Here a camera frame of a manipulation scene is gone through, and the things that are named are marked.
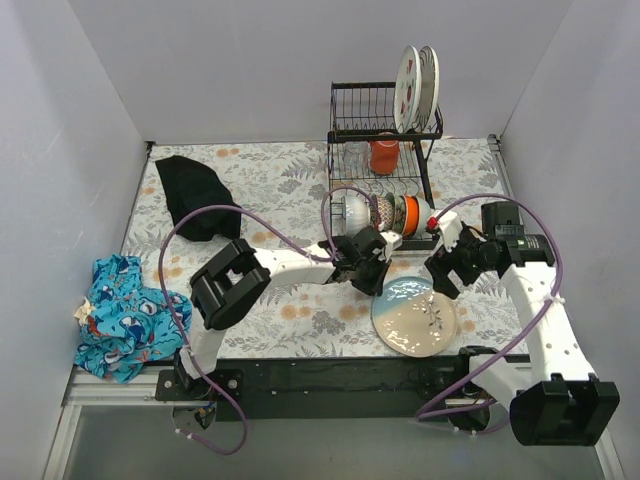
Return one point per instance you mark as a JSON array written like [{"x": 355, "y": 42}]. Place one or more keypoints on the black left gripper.
[{"x": 367, "y": 268}]

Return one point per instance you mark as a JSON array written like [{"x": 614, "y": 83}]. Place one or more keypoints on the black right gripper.
[{"x": 447, "y": 270}]

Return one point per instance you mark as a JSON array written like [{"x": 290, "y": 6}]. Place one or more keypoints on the cream pink bowl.
[{"x": 356, "y": 213}]

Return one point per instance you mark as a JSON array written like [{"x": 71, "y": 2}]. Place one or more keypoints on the blue patterned dark bowl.
[{"x": 379, "y": 212}]

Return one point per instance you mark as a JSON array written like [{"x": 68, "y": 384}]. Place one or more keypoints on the beige and blue plate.
[{"x": 414, "y": 320}]

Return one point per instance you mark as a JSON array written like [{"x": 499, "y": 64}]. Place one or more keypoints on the white bowl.
[{"x": 424, "y": 214}]

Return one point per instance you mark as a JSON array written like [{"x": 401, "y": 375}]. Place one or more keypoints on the black wire dish rack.
[{"x": 359, "y": 112}]

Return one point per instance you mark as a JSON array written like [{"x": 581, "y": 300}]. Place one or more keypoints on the clear faceted glass tumbler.
[{"x": 355, "y": 155}]

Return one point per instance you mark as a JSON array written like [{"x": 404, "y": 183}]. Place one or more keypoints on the orange ceramic mug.
[{"x": 384, "y": 154}]

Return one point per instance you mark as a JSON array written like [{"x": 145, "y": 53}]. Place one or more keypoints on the white plate red motifs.
[{"x": 407, "y": 90}]

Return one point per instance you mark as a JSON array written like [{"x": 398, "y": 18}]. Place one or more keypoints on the blue striped white plate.
[{"x": 429, "y": 87}]

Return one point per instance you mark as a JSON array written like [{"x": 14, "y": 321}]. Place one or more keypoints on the green celadon bowl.
[{"x": 389, "y": 197}]

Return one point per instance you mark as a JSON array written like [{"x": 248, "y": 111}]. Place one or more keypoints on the orange bowl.
[{"x": 412, "y": 216}]

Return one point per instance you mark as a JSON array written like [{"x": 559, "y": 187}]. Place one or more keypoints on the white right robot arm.
[{"x": 551, "y": 392}]

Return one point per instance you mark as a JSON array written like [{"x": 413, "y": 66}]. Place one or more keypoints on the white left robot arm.
[{"x": 225, "y": 289}]

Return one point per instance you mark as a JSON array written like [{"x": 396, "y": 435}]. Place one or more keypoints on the light green small bowl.
[{"x": 400, "y": 216}]

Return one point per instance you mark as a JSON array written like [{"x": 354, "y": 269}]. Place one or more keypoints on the floral table mat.
[{"x": 281, "y": 186}]

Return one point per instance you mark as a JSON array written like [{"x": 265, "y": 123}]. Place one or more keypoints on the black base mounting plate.
[{"x": 317, "y": 388}]

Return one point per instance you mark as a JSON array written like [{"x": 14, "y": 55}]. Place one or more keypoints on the black cloth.
[{"x": 190, "y": 185}]

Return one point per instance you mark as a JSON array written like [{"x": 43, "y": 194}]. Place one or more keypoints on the blue patterned cloth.
[{"x": 125, "y": 324}]

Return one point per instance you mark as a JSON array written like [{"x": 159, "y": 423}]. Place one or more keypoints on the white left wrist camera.
[{"x": 392, "y": 241}]

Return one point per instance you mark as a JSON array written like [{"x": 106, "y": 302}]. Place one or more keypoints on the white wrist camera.
[
  {"x": 392, "y": 241},
  {"x": 449, "y": 226}
]

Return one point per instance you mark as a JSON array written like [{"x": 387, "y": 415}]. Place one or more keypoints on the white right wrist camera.
[{"x": 449, "y": 226}]

